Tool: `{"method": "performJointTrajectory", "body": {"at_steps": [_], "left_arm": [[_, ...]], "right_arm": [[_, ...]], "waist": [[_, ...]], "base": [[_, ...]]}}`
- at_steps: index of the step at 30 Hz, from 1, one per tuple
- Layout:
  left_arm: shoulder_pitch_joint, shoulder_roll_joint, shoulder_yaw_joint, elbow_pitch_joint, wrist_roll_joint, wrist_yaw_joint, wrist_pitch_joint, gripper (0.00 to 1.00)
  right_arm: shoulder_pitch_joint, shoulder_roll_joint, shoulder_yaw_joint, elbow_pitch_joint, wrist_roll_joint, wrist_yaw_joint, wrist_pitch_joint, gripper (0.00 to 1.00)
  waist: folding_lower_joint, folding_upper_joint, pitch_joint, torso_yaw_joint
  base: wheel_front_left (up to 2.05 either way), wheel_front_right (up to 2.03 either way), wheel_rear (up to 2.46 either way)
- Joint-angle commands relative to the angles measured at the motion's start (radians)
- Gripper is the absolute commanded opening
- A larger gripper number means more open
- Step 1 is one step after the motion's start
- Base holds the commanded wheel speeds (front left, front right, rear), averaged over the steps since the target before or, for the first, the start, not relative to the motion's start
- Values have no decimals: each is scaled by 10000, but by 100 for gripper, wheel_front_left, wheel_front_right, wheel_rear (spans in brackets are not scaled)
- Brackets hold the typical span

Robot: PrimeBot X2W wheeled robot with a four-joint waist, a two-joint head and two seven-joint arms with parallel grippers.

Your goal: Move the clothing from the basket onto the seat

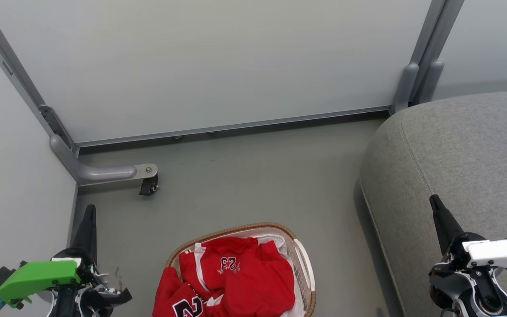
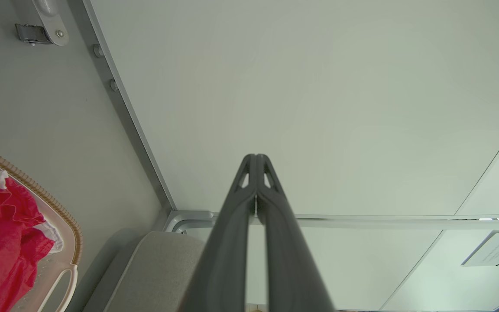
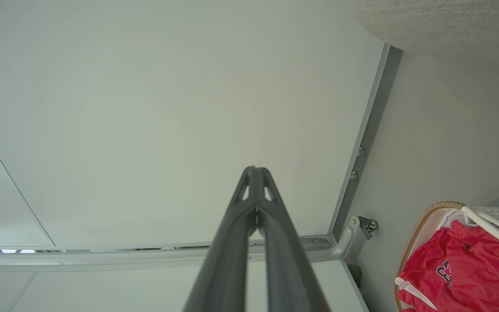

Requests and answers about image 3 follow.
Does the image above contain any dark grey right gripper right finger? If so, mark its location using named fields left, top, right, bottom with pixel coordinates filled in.
left=256, top=167, right=331, bottom=312

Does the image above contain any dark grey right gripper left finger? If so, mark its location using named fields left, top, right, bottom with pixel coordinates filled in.
left=183, top=166, right=257, bottom=312

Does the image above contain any red shirt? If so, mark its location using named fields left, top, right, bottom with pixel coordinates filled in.
left=397, top=220, right=499, bottom=312

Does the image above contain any grey fabric sofa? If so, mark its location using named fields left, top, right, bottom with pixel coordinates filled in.
left=353, top=0, right=499, bottom=58

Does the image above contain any grey partition support foot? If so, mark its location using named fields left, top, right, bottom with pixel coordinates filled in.
left=331, top=215, right=360, bottom=257

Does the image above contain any white laundry basket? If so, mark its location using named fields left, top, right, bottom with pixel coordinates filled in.
left=393, top=201, right=499, bottom=312

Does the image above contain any white fabric basket liner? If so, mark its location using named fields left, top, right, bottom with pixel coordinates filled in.
left=408, top=208, right=477, bottom=260

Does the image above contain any grey metal partition rail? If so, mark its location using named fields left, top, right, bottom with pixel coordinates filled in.
left=0, top=235, right=346, bottom=273

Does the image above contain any black metal caster bracket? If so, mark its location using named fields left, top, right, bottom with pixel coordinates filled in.
left=359, top=216, right=379, bottom=240

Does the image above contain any grey metal partition post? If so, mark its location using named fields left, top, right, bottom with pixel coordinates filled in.
left=327, top=43, right=404, bottom=238

